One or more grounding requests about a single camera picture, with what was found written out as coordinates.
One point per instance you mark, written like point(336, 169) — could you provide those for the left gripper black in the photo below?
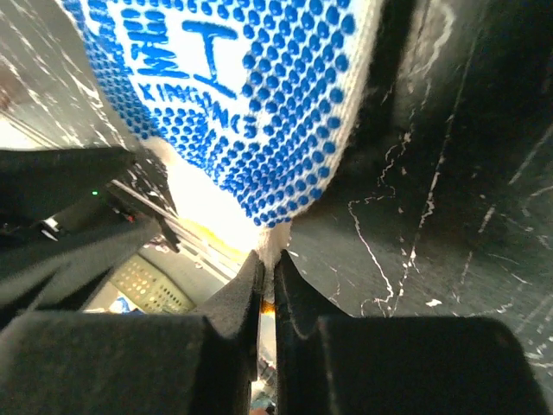
point(71, 217)

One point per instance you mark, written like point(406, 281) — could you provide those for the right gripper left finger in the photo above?
point(202, 362)

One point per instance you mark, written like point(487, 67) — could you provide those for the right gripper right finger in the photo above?
point(331, 363)

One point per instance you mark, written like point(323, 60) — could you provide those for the blue dotted glove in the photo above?
point(248, 104)

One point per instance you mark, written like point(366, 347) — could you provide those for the white perforated storage basket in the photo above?
point(137, 286)

